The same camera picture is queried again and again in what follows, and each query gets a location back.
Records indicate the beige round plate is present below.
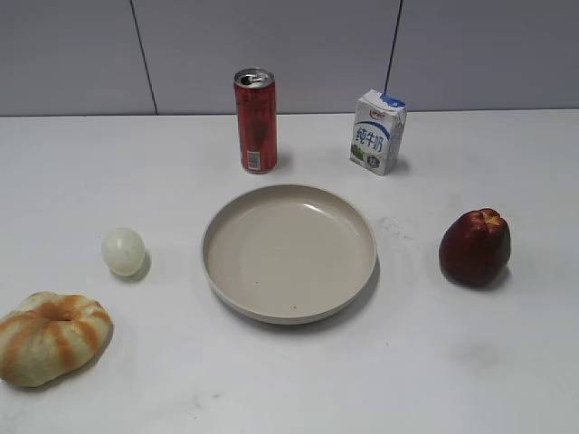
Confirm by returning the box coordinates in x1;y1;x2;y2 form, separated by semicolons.
201;184;379;326

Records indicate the dark red apple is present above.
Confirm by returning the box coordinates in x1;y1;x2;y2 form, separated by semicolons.
439;208;511;288

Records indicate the white milk carton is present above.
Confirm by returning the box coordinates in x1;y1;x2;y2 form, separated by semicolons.
349;90;407;176

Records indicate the red soda can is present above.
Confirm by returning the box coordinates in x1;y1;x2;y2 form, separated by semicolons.
233;67;277;174

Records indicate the white egg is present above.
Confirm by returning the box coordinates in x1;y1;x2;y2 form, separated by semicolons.
101;228;146;277

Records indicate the orange striped bread bun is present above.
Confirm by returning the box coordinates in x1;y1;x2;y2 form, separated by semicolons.
1;291;113;388

